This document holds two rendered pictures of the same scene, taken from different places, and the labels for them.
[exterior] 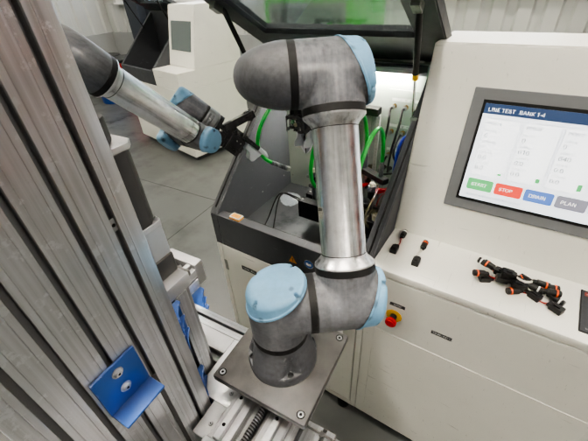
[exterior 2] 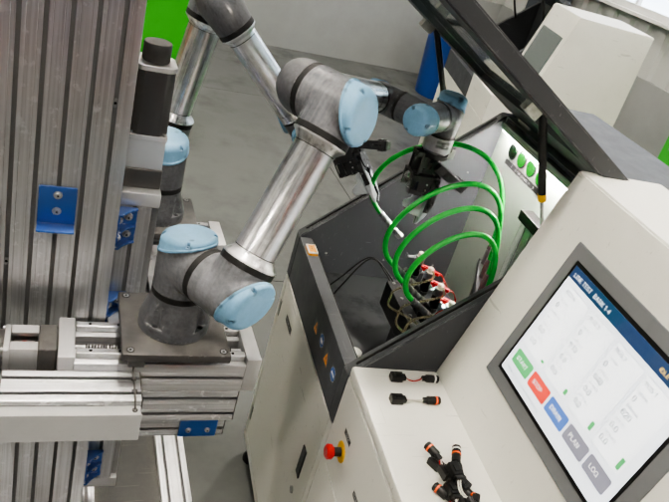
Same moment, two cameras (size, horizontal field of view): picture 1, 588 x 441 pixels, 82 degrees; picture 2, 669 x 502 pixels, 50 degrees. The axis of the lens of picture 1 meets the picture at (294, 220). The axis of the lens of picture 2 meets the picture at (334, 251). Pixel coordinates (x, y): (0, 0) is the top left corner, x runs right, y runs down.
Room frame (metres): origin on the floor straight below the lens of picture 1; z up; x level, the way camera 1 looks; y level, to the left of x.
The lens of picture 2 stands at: (-0.44, -0.90, 1.98)
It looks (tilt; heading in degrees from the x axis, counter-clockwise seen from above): 28 degrees down; 34
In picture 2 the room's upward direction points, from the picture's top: 17 degrees clockwise
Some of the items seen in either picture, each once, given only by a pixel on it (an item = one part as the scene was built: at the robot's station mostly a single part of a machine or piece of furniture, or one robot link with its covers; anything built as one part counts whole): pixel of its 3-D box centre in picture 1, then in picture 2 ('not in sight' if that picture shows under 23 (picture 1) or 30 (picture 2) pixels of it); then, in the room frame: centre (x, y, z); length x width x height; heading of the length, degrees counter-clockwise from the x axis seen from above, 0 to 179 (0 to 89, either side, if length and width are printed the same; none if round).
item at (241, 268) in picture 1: (288, 324); (281, 424); (0.98, 0.06, 0.44); 0.65 x 0.02 x 0.68; 55
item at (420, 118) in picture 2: not in sight; (421, 116); (1.03, -0.04, 1.51); 0.11 x 0.11 x 0.08; 3
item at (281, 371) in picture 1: (281, 340); (176, 304); (0.44, 0.04, 1.09); 0.15 x 0.15 x 0.10
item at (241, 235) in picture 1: (283, 250); (320, 315); (0.99, 0.05, 0.87); 0.62 x 0.04 x 0.16; 55
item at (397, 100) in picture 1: (401, 132); not in sight; (1.26, -0.44, 1.20); 0.13 x 0.03 x 0.31; 55
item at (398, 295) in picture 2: (339, 220); (412, 338); (1.11, -0.19, 0.91); 0.34 x 0.10 x 0.15; 55
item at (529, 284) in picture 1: (518, 281); (456, 487); (0.64, -0.61, 1.01); 0.23 x 0.11 x 0.06; 55
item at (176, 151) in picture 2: not in sight; (163, 156); (0.70, 0.47, 1.20); 0.13 x 0.12 x 0.14; 53
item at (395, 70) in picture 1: (346, 66); (547, 163); (1.40, -0.24, 1.43); 0.54 x 0.03 x 0.02; 55
